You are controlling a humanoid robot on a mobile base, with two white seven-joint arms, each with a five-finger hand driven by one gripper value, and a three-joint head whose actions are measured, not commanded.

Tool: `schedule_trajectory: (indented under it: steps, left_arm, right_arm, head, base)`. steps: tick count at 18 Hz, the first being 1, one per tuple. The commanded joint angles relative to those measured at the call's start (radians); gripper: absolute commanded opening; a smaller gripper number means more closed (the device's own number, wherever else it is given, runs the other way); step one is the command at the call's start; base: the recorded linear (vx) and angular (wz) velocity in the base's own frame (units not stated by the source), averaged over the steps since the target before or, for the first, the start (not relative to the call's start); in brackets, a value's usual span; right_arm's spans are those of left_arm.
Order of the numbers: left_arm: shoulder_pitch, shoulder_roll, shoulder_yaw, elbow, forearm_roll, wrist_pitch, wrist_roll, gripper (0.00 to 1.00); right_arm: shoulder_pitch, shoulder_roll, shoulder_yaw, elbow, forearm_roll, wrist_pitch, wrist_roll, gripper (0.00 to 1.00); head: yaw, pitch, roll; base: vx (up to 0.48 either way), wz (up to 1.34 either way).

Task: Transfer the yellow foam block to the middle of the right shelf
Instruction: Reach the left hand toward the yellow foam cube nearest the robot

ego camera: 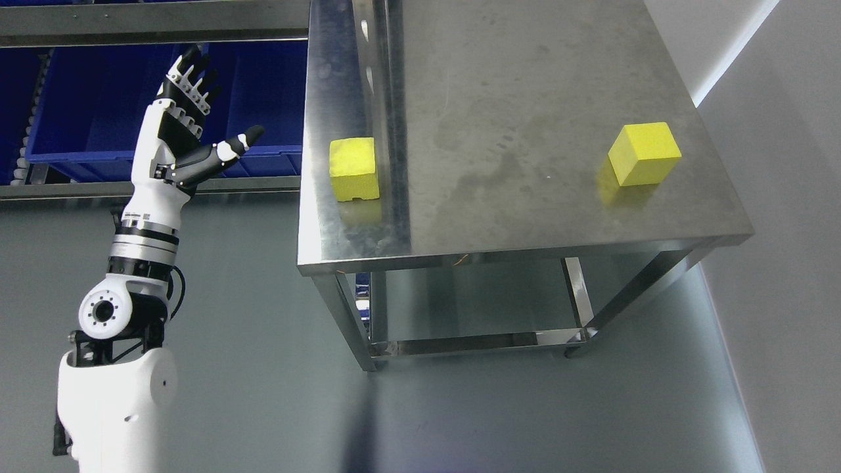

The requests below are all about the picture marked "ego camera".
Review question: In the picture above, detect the stainless steel table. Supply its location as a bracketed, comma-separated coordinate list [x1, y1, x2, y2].
[297, 1, 754, 372]

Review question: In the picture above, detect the metal shelf rack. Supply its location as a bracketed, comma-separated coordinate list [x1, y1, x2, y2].
[1, 1, 311, 202]

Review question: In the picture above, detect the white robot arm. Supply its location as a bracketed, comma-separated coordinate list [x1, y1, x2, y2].
[52, 206, 181, 472]

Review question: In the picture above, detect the dark blue bin left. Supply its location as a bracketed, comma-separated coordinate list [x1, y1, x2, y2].
[1, 48, 44, 186]

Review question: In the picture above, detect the blue plastic bin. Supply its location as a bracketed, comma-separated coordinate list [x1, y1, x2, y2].
[25, 40, 307, 183]

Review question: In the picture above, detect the yellow foam block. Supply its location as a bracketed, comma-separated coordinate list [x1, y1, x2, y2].
[608, 121, 682, 187]
[329, 137, 380, 202]

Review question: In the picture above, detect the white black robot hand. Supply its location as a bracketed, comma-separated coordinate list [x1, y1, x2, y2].
[120, 45, 265, 233]

